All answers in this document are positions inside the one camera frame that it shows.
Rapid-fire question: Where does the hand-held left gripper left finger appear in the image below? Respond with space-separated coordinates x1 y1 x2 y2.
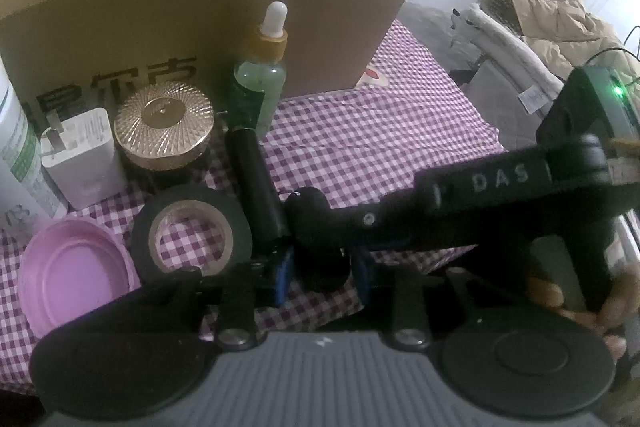
132 251 297 352

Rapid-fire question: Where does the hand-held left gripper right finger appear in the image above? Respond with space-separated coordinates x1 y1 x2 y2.
350 251 498 352

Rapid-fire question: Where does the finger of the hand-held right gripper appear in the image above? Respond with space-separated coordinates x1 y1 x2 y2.
284 186 438 253
295 247 352 294

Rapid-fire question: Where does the black cylinder tube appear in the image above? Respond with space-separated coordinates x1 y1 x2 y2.
223 126 293 258

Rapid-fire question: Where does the green dropper bottle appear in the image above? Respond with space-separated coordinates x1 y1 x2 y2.
232 1 289 132

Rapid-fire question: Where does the brown cardboard box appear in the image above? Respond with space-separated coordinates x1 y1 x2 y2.
0 0 412 142

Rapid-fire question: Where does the person's right hand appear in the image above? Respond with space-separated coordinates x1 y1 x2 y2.
527 274 630 358

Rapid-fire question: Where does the purple checkered tablecloth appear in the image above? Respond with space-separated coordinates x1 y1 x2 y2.
0 19 506 395

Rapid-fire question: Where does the grey cushion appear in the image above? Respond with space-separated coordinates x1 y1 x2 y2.
470 62 546 152

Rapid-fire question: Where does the white towel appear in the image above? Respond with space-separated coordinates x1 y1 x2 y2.
452 4 568 112

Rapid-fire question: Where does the black tape roll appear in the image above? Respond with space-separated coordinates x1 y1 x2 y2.
131 184 254 284

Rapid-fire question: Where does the gold lid cosmetic jar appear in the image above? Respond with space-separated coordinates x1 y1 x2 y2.
113 83 217 172

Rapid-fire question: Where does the pink plastic lid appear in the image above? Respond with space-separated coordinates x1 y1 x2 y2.
19 215 142 342

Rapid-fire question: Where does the white charger adapter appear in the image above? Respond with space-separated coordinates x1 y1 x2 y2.
40 107 128 211

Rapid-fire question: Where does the white plastic bottle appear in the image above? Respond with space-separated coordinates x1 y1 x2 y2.
0 67 68 233

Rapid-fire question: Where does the black cable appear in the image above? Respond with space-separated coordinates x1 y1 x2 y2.
582 26 640 88

